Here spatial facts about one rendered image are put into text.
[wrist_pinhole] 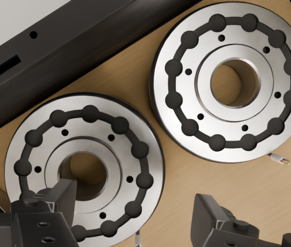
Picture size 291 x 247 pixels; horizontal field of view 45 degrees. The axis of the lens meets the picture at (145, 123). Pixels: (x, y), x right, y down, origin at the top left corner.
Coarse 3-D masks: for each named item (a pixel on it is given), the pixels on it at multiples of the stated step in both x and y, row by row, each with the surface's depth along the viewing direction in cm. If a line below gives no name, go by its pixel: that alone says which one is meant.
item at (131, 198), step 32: (96, 96) 22; (32, 128) 22; (64, 128) 22; (96, 128) 22; (128, 128) 22; (32, 160) 22; (128, 160) 22; (160, 160) 22; (32, 192) 23; (128, 192) 22; (160, 192) 22; (96, 224) 22; (128, 224) 23
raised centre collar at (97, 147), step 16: (64, 144) 22; (80, 144) 22; (96, 144) 22; (48, 160) 22; (64, 160) 22; (112, 160) 22; (48, 176) 22; (112, 176) 22; (112, 192) 22; (80, 208) 22; (96, 208) 22
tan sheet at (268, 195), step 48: (240, 0) 25; (288, 0) 25; (144, 48) 25; (144, 96) 25; (0, 144) 25; (288, 144) 26; (192, 192) 26; (240, 192) 26; (288, 192) 26; (144, 240) 26
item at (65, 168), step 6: (66, 162) 23; (66, 168) 24; (66, 174) 24; (72, 174) 25; (78, 186) 24; (84, 186) 25; (90, 186) 25; (96, 186) 25; (102, 186) 23; (78, 192) 23; (84, 192) 23; (90, 192) 23; (96, 192) 23
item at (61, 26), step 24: (72, 0) 15; (96, 0) 15; (120, 0) 15; (48, 24) 15; (72, 24) 15; (96, 24) 15; (0, 48) 15; (24, 48) 15; (48, 48) 15; (0, 72) 16; (24, 72) 15
